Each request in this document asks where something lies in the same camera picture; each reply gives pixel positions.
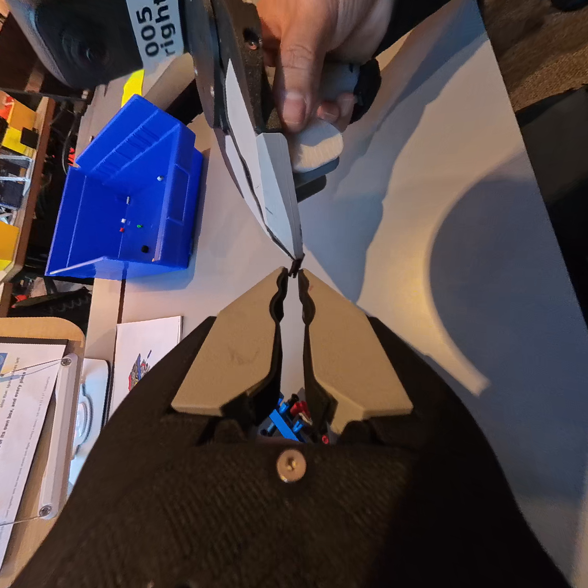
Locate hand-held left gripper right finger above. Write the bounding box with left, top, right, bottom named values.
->
left=297, top=268, right=413, bottom=435

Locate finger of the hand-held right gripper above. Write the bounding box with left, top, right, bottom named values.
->
left=224, top=61, right=297, bottom=260
left=255, top=132, right=305, bottom=262

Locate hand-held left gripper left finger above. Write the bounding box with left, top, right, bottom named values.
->
left=171, top=266, right=289, bottom=418

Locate instruction booklet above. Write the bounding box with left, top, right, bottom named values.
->
left=108, top=316, right=183, bottom=419

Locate toy brick car model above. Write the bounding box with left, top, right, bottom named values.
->
left=257, top=393, right=331, bottom=445

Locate blue storage bin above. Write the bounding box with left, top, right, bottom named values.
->
left=45, top=94, right=204, bottom=280

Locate person's right forearm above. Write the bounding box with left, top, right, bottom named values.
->
left=374, top=0, right=455, bottom=58

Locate grey desk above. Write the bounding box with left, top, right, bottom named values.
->
left=85, top=0, right=588, bottom=588

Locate person's right hand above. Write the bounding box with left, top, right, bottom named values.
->
left=256, top=0, right=397, bottom=135

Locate grey table with beige edge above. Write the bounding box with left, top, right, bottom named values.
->
left=76, top=57, right=198, bottom=152

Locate yellow paper note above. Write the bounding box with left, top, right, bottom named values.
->
left=120, top=70, right=145, bottom=108

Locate wooden document stand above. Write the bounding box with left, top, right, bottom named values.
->
left=0, top=317, right=111, bottom=588

